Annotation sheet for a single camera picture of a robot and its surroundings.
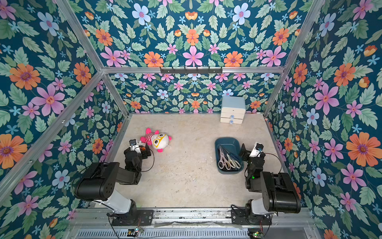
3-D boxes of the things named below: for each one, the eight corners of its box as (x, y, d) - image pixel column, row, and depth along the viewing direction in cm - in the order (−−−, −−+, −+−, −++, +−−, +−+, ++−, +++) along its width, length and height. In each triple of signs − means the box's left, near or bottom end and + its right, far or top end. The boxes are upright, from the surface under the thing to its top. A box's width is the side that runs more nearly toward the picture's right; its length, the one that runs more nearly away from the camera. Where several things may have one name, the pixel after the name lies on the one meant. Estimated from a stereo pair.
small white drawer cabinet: (221, 125, 115) (223, 111, 104) (219, 109, 126) (221, 95, 115) (243, 124, 115) (248, 111, 104) (240, 109, 126) (243, 95, 114)
